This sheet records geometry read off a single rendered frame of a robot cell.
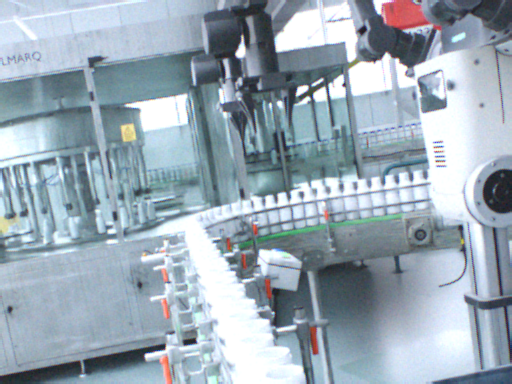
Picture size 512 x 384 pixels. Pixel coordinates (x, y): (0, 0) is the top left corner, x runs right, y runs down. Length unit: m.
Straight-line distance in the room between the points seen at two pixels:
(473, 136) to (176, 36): 3.30
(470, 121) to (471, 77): 0.09
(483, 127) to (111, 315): 3.51
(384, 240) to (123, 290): 2.25
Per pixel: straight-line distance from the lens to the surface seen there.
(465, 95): 1.47
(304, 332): 1.02
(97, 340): 4.67
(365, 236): 2.87
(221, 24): 1.19
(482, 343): 1.65
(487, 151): 1.50
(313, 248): 2.87
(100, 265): 4.55
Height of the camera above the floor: 1.36
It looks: 8 degrees down
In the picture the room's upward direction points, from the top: 10 degrees counter-clockwise
